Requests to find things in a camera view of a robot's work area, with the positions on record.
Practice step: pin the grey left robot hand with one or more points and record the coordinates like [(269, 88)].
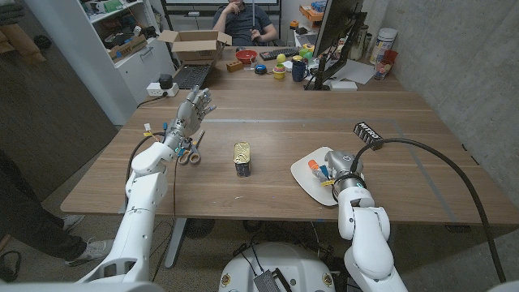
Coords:
[(188, 117)]

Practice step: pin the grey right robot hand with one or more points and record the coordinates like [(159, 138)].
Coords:
[(344, 166)]

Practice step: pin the orange and blue glue stick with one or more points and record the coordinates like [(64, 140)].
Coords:
[(313, 164)]

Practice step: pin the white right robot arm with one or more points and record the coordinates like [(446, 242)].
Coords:
[(367, 239)]

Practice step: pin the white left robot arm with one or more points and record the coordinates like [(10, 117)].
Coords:
[(140, 203)]

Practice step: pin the black Nitro package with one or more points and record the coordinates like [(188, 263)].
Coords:
[(368, 134)]

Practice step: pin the white paper plate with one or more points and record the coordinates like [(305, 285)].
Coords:
[(308, 186)]

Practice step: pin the gold tin can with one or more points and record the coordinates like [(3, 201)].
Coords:
[(242, 156)]

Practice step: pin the spare grey robotic hand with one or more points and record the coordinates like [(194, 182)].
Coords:
[(10, 14)]

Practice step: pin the white power strip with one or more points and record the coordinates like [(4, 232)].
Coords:
[(156, 90)]

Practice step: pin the black laptop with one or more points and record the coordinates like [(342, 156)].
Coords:
[(192, 75)]

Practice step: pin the black power adapter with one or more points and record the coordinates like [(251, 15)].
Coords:
[(165, 81)]

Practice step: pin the brown toy brick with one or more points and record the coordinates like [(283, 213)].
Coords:
[(234, 66)]

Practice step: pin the open cardboard box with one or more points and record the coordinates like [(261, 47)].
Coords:
[(194, 44)]

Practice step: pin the flat white box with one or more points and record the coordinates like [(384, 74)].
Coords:
[(344, 85)]

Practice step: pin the red bowl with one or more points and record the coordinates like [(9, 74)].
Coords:
[(246, 56)]

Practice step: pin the blue tape measure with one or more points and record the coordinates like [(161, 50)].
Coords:
[(260, 69)]

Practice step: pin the white paper sheets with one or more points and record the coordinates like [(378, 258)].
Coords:
[(357, 71)]

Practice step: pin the yellow stacking cups toy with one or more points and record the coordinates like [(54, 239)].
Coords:
[(279, 72)]

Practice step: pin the white shelf cabinet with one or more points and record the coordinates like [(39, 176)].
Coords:
[(101, 61)]

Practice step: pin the dark blue mug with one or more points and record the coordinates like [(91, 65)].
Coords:
[(299, 71)]

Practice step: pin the seated person in dark shirt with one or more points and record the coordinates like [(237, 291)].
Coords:
[(243, 22)]

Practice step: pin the yellow ball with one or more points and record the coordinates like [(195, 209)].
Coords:
[(281, 58)]

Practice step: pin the black keyboard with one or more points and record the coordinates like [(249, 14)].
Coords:
[(280, 53)]

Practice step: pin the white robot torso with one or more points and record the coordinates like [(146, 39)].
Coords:
[(280, 261)]

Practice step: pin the grey metal table leg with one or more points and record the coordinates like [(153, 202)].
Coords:
[(176, 239)]

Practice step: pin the white canister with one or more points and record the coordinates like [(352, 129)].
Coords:
[(383, 42)]

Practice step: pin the grey box on torso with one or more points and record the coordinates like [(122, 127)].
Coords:
[(267, 282)]

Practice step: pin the black computer monitor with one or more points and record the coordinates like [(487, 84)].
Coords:
[(336, 24)]

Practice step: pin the orange box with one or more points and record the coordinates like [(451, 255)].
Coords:
[(310, 12)]

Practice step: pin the standing person in dark trousers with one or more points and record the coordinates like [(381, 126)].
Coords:
[(32, 223)]

